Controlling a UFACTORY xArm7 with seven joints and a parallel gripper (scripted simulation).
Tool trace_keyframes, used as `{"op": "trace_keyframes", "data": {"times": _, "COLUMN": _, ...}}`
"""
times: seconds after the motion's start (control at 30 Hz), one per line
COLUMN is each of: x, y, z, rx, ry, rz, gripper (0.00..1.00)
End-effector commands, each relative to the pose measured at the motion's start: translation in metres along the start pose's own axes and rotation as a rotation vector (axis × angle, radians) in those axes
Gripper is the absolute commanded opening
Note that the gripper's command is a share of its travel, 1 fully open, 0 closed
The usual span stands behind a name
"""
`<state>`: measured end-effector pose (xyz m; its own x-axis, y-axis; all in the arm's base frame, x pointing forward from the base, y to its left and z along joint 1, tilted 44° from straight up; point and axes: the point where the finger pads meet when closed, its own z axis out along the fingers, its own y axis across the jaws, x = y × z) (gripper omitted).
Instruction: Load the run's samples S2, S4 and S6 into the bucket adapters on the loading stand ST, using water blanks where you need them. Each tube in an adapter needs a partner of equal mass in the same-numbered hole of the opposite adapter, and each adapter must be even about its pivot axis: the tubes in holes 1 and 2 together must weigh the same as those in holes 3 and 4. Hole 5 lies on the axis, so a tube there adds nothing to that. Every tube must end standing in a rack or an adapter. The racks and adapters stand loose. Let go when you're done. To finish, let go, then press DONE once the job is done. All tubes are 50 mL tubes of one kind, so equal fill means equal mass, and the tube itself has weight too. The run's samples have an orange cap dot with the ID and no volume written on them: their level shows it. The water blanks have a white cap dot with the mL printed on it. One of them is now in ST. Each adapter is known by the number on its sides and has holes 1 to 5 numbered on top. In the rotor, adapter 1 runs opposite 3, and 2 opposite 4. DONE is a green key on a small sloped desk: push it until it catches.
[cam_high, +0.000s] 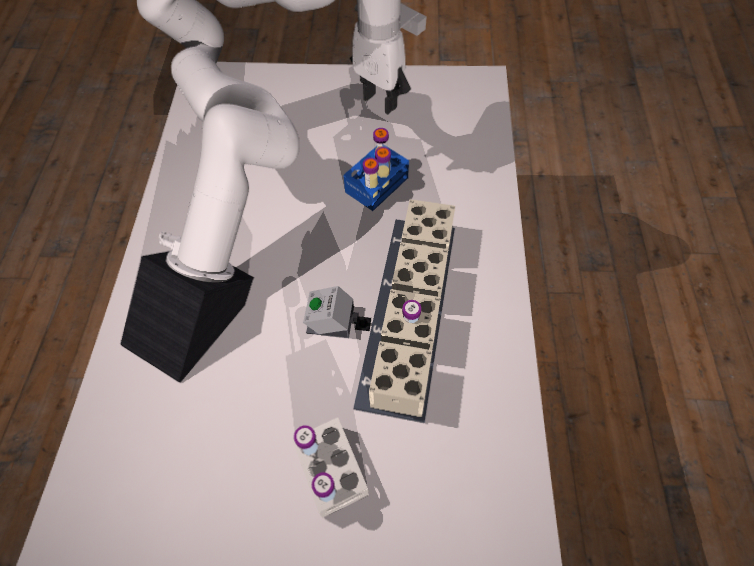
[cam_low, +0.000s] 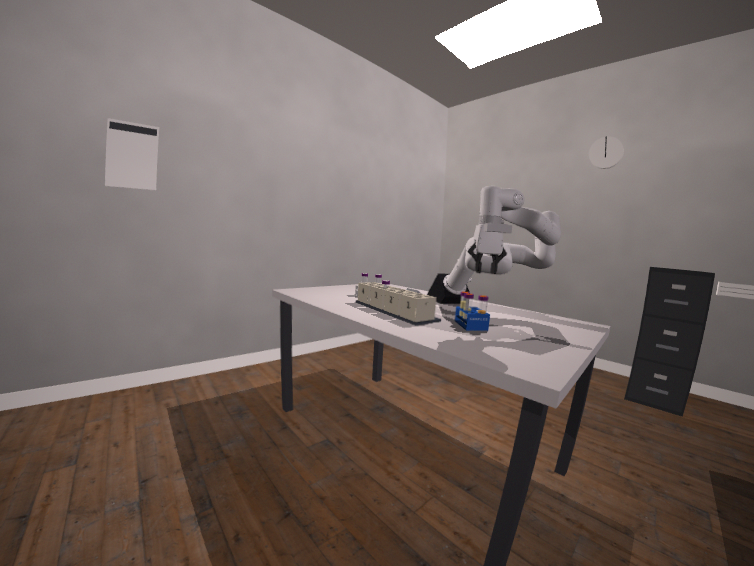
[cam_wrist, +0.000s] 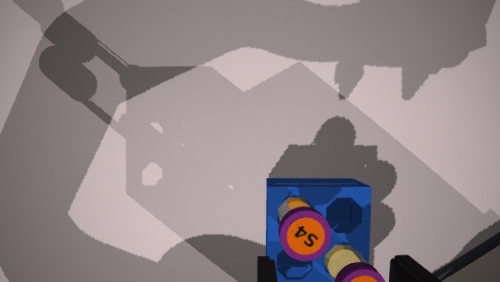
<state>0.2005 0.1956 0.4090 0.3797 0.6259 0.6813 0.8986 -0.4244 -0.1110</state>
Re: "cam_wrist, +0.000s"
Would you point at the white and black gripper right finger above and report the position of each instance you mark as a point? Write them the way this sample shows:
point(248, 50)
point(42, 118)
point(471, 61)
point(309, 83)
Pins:
point(403, 268)

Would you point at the blue tube rack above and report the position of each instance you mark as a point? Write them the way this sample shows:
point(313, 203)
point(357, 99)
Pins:
point(338, 200)

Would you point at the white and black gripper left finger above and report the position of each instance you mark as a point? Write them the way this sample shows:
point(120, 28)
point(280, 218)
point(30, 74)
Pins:
point(266, 270)

